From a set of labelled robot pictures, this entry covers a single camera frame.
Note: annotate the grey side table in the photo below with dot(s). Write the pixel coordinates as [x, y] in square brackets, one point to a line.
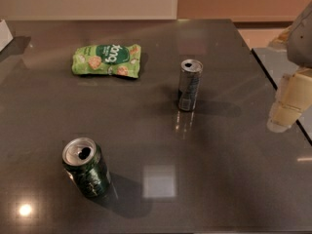
[275, 65]

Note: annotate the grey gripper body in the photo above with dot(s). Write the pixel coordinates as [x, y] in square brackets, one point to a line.
[301, 43]

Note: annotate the white box at left edge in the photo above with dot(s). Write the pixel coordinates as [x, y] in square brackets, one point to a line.
[5, 35]

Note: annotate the silver redbull can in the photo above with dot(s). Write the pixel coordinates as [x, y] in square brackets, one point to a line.
[189, 81]

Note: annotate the green snack bag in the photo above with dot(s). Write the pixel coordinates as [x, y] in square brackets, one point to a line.
[107, 60]

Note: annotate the green soda can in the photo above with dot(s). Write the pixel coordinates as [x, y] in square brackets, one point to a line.
[83, 161]

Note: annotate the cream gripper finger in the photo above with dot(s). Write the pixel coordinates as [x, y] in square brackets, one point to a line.
[293, 97]
[280, 42]

